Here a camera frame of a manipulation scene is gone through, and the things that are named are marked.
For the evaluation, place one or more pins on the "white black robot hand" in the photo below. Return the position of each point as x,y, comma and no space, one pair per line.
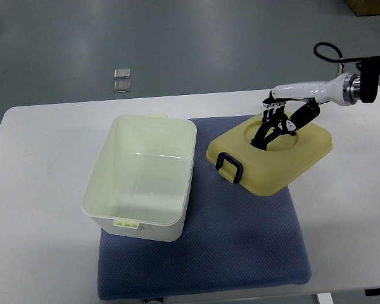
343,90

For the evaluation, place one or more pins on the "yellow box lid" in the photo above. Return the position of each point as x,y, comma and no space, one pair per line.
264,172

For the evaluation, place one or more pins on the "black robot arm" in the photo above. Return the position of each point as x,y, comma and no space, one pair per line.
290,107

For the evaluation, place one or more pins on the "brown cardboard box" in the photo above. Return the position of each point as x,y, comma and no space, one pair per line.
364,7

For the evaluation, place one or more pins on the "white storage box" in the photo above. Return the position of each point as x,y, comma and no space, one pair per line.
141,181

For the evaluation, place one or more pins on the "blue padded mat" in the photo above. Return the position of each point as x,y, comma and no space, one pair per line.
232,239

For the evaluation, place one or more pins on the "lower metal floor plate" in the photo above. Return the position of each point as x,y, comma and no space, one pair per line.
122,86

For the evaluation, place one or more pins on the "metal floor plate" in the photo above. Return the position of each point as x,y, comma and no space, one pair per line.
122,86
121,73

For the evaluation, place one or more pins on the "upper metal floor plate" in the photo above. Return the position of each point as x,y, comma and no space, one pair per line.
121,73

